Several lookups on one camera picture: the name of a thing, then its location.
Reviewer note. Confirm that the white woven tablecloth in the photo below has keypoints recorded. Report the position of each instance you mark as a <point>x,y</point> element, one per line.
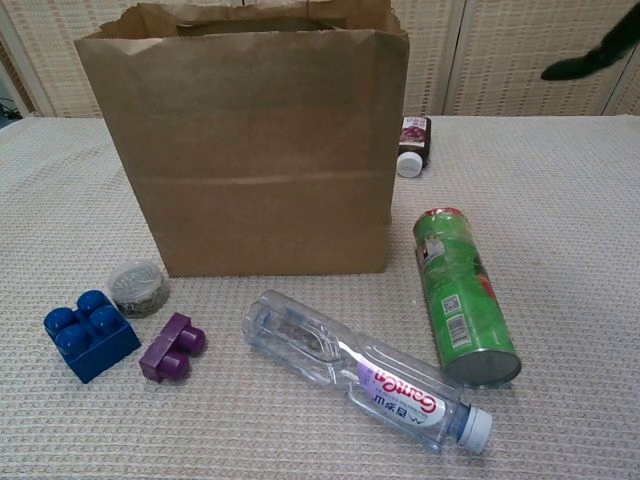
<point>550,225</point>

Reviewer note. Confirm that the bamboo folding screen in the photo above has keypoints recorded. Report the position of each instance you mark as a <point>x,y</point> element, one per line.
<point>500,55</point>

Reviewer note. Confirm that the blue building block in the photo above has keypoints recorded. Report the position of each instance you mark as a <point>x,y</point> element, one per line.
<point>95,345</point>

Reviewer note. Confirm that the small round clear container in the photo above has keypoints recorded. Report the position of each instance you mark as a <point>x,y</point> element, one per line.
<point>137,290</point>

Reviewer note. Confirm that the purple building block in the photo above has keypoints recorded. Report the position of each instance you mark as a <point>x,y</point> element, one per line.
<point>167,355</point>

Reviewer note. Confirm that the clear plastic water bottle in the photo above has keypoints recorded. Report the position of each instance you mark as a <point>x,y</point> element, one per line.
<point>350,360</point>

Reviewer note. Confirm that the dark juice bottle white cap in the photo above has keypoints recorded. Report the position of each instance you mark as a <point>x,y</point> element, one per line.
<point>414,140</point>

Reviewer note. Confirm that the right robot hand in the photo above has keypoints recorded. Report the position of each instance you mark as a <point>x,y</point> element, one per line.
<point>605,55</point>

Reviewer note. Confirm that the brown paper bag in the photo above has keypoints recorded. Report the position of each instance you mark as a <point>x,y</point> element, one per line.
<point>250,160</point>

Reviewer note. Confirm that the green chips can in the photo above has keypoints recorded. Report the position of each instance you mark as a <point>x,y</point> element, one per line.
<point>465,290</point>

